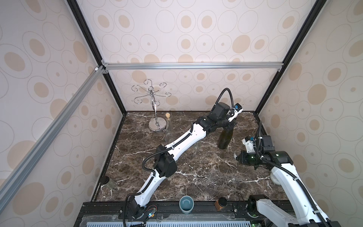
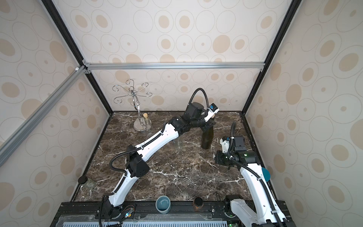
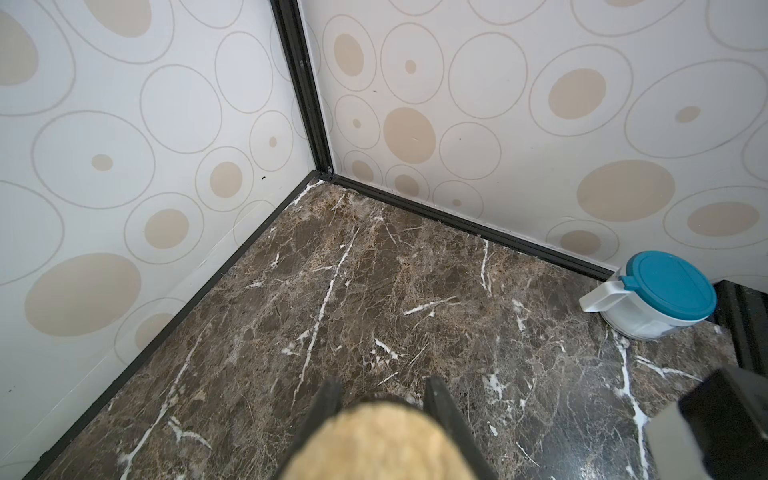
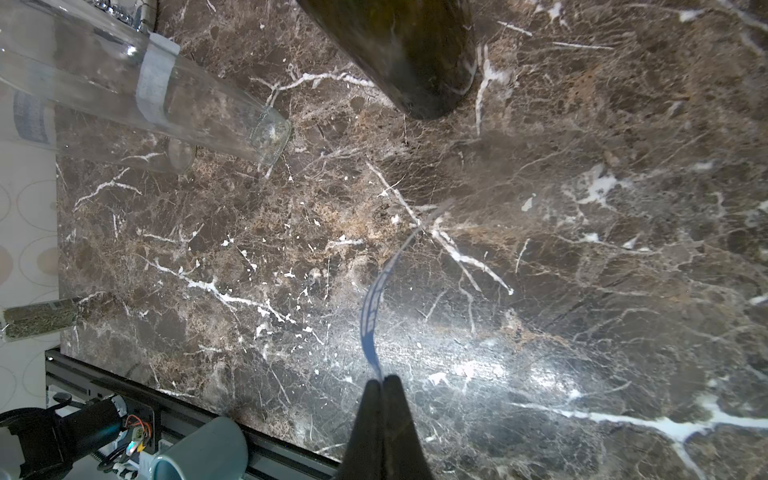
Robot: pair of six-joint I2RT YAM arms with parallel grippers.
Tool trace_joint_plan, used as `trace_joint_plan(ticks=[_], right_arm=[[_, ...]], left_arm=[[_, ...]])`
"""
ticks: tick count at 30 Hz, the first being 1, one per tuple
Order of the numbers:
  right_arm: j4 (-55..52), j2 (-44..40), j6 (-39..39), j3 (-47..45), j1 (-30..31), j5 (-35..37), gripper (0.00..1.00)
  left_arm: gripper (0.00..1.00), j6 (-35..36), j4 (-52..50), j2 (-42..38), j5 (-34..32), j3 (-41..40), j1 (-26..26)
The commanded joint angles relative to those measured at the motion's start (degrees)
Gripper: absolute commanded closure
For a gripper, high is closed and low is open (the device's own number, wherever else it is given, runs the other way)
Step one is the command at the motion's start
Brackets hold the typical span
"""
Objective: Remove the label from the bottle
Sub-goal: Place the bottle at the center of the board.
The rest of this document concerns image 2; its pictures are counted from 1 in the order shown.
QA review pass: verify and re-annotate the dark green wine bottle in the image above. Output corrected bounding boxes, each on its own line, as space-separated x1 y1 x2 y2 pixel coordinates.
201 116 215 149

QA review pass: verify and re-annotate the clear bottle black cap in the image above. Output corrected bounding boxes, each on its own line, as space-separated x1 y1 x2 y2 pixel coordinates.
173 136 183 152

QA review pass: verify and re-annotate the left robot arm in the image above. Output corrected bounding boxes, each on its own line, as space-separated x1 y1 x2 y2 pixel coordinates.
98 88 219 225

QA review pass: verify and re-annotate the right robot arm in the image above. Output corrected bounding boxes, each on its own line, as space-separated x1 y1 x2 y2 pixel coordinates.
214 122 295 227

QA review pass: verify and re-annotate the tall clear corked bottle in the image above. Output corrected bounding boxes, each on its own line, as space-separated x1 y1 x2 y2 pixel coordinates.
143 113 153 139

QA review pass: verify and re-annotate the small dark capped bottle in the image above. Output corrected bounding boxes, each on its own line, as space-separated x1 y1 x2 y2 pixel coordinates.
78 176 96 190

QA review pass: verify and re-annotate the white teal round object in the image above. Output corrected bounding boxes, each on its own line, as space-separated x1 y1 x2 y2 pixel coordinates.
261 167 271 182

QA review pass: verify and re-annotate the small brown black cup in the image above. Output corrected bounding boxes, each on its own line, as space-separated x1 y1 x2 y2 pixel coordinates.
192 197 204 212

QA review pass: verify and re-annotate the chrome glass holder stand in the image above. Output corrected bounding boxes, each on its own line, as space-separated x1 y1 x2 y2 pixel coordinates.
112 79 152 132

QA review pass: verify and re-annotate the blue grey ceramic cup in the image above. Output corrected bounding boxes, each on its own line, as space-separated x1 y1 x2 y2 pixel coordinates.
155 195 171 214

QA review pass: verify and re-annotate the horizontal aluminium rail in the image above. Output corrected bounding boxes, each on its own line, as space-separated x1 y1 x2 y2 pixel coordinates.
86 62 265 70

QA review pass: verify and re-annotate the left diagonal aluminium rail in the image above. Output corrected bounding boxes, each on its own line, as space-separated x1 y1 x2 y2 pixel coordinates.
1 66 86 166

